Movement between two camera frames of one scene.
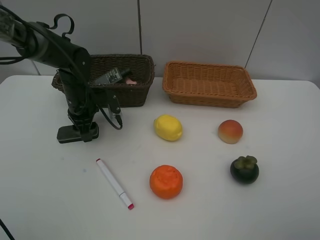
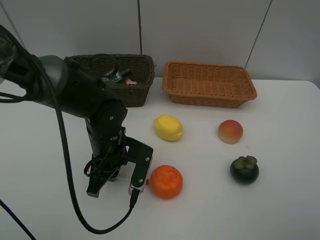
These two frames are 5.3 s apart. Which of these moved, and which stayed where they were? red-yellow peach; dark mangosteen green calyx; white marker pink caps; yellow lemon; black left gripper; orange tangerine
Moved: white marker pink caps; black left gripper
Stayed: orange tangerine; red-yellow peach; yellow lemon; dark mangosteen green calyx
